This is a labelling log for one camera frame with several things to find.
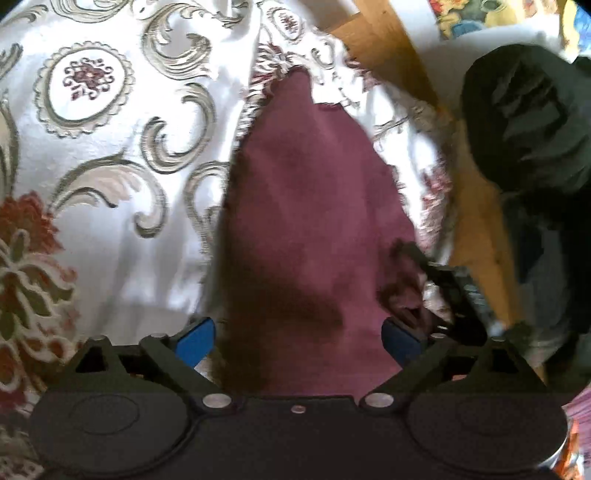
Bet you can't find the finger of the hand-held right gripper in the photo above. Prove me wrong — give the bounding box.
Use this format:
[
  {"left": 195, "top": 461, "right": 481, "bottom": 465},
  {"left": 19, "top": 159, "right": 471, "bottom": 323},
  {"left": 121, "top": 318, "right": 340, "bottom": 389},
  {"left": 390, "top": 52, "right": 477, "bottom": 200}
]
[{"left": 392, "top": 240, "right": 446, "bottom": 289}]

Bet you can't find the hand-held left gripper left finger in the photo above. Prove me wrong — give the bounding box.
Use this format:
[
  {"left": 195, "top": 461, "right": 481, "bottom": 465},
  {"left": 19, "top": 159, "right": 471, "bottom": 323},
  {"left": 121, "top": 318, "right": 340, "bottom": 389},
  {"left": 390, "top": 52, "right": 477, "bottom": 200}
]
[{"left": 69, "top": 316, "right": 239, "bottom": 415}]

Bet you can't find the wooden bed frame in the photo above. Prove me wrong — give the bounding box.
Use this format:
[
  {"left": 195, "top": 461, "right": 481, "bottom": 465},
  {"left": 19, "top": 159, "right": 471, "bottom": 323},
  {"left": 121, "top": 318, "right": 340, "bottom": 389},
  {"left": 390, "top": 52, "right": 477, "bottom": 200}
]
[{"left": 339, "top": 0, "right": 525, "bottom": 326}]

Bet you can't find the colourful wall poster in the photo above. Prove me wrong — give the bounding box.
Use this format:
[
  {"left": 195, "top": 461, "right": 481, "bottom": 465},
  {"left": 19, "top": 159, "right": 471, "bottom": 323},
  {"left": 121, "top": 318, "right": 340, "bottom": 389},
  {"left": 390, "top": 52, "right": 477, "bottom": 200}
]
[{"left": 428, "top": 0, "right": 591, "bottom": 47}]

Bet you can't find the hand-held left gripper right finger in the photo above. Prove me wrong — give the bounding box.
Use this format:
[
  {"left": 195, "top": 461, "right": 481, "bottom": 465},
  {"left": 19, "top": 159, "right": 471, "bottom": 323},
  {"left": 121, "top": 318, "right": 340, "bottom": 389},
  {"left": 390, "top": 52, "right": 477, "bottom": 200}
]
[{"left": 359, "top": 318, "right": 533, "bottom": 415}]

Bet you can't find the person's black top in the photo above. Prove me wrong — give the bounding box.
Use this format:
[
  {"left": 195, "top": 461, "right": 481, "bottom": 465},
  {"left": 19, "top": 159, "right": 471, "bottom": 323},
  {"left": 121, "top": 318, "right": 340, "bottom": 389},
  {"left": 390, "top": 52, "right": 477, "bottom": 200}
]
[{"left": 461, "top": 44, "right": 591, "bottom": 197}]

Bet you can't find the floral white bedspread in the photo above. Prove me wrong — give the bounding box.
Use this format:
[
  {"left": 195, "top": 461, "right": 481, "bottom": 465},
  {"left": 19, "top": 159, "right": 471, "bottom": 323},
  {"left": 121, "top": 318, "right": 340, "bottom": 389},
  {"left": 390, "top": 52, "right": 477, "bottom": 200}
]
[{"left": 0, "top": 0, "right": 462, "bottom": 472}]

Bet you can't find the maroon shirt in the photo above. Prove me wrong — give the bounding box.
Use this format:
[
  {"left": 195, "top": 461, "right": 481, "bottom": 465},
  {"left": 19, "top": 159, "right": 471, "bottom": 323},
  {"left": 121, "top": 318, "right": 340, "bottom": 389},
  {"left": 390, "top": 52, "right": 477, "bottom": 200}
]
[{"left": 217, "top": 67, "right": 432, "bottom": 402}]

